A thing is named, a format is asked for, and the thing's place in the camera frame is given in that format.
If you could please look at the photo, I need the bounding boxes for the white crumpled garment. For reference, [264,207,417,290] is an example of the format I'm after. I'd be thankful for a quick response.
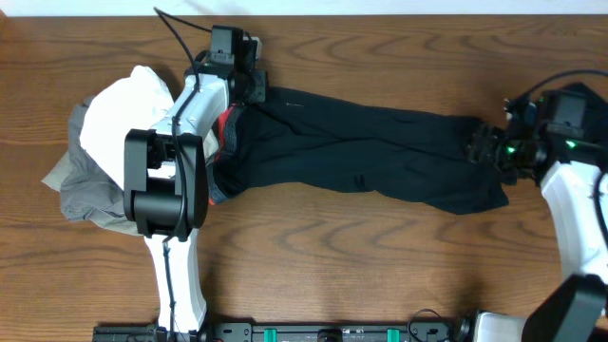
[78,65,219,191]

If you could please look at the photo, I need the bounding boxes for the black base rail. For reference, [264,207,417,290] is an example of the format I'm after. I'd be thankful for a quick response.
[92,321,476,342]

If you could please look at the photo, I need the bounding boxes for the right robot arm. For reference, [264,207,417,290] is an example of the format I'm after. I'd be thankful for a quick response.
[453,123,607,342]

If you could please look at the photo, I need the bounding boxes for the grey crumpled garment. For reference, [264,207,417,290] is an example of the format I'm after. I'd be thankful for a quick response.
[42,97,138,236]

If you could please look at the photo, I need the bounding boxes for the black garment at right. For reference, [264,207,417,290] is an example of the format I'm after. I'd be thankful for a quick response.
[565,83,607,111]

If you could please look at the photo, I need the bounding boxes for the black leggings with red waistband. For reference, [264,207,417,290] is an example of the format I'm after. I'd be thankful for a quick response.
[207,87,508,215]

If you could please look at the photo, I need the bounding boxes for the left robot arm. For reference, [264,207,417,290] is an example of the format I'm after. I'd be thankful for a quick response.
[123,65,268,341]

